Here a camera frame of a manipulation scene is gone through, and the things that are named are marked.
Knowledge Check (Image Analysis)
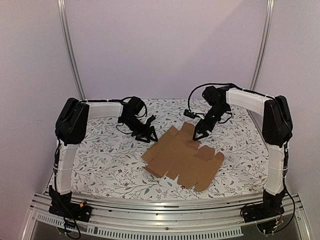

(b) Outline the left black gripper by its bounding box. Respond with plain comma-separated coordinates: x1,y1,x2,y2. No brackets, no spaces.
120,116,159,143

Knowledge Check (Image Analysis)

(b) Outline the brown cardboard box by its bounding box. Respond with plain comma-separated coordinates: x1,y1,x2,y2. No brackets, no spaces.
141,122,225,192

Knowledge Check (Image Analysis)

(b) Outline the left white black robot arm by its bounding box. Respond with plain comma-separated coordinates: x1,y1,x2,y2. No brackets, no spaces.
53,96,158,195

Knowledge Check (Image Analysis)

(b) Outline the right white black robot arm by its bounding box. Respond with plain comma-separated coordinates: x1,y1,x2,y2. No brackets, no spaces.
184,83,293,218

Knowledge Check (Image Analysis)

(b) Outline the floral patterned table mat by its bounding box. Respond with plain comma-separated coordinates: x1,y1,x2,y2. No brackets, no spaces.
57,106,270,201

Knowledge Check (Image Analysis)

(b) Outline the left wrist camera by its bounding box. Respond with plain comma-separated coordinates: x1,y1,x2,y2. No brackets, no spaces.
145,115,156,123

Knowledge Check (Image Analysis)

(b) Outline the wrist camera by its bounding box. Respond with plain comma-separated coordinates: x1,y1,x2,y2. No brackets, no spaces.
145,115,156,123
183,109,198,119

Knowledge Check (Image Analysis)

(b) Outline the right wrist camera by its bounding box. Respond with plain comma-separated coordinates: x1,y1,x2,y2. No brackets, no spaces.
183,109,198,119

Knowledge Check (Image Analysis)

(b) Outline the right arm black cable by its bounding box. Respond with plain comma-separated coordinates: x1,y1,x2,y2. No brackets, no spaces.
187,82,233,113

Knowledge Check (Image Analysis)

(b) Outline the aluminium front rail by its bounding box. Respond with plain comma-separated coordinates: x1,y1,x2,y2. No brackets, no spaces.
22,193,312,240

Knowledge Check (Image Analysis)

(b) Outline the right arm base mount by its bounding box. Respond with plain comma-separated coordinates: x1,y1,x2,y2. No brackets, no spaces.
240,203,285,235

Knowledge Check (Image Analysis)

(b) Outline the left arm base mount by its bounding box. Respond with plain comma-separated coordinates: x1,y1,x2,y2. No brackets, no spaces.
48,198,93,223

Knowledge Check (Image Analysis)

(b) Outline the right aluminium frame post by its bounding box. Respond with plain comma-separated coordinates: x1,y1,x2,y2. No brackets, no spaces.
249,0,275,91

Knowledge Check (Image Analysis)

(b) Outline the aluminium frame post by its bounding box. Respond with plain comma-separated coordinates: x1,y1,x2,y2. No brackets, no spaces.
57,0,86,100
249,0,275,91

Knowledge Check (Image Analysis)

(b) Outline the left aluminium frame post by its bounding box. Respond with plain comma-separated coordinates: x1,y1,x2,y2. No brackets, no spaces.
57,0,86,100

